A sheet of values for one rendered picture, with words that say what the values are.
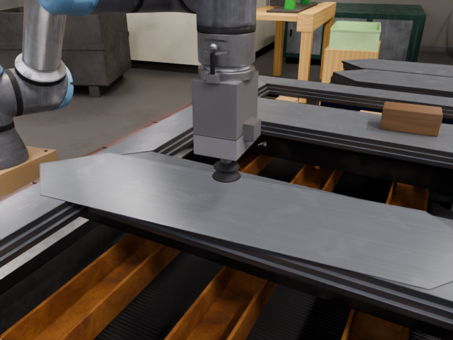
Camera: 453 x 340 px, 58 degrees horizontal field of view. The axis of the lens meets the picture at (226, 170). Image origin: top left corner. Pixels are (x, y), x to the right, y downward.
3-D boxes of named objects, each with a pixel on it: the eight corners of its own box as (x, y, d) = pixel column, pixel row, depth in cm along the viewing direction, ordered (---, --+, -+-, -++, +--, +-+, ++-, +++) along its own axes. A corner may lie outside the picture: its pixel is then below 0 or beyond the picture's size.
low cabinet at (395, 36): (411, 52, 637) (420, 5, 606) (414, 73, 507) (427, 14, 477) (303, 45, 691) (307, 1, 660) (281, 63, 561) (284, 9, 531)
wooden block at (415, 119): (437, 127, 93) (441, 106, 90) (437, 137, 88) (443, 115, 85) (381, 121, 97) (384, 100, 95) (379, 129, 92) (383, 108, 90)
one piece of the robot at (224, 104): (258, 57, 47) (254, 183, 54) (280, 44, 54) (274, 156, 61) (183, 50, 50) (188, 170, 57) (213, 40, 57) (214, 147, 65)
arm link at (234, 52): (263, 28, 54) (241, 37, 47) (262, 63, 56) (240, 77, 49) (212, 25, 56) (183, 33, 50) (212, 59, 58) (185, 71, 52)
